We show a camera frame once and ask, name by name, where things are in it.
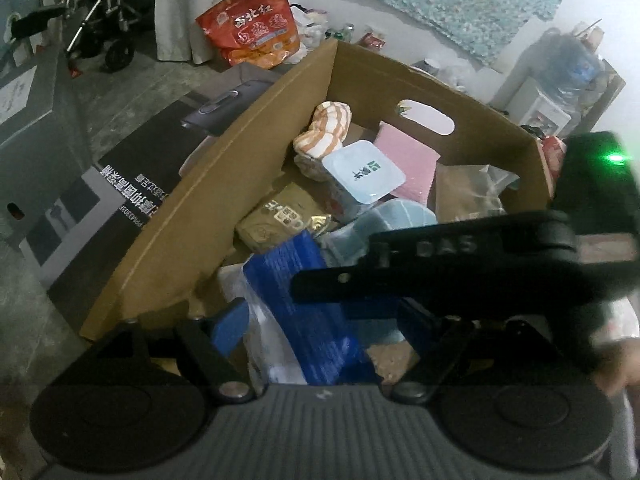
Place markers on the pink table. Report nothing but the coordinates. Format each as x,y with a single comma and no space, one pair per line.
430,120

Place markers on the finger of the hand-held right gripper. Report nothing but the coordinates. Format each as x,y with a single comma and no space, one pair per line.
450,265

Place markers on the gold tissue pack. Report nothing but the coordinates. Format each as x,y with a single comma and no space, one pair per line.
275,215

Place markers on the small red box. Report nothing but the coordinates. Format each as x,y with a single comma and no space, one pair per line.
374,39

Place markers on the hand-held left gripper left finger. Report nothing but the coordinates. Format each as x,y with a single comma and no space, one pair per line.
230,325

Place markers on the red and pink packet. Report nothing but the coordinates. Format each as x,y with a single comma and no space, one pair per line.
555,155

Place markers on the grey labelled cardboard box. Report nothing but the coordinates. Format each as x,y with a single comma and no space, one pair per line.
30,100

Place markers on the orange striped towel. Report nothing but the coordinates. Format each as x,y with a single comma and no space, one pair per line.
325,125

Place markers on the white bowl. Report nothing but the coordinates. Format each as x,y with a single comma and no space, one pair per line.
426,65

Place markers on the blue and white tissue pack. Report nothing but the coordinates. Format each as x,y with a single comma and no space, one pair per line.
277,272

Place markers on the clear plastic bag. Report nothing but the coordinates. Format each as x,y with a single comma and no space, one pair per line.
465,190

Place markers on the white water dispenser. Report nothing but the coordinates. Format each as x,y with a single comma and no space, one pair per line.
540,105

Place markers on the white plastic bag with items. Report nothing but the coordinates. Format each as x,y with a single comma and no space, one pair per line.
307,27

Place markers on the large orange-red printed bag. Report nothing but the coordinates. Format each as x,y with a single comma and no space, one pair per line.
250,30

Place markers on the person's right hand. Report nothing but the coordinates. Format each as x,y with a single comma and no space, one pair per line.
620,375

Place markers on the crumpled white plastic bag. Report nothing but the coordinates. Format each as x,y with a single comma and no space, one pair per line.
460,72

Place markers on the floral wall cloth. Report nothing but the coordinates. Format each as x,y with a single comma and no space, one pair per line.
450,0

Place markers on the grey printed appliance box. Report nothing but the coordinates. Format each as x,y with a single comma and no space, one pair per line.
140,150

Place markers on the black wheelchair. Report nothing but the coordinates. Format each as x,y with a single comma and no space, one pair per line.
115,55

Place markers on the white lidded cup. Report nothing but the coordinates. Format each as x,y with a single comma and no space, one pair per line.
360,172

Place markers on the blue water bottle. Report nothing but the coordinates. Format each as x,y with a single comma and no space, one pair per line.
570,70

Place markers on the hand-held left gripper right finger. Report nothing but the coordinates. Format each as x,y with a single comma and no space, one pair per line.
435,360

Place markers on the brown cardboard box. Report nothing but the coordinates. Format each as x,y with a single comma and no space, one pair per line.
165,240

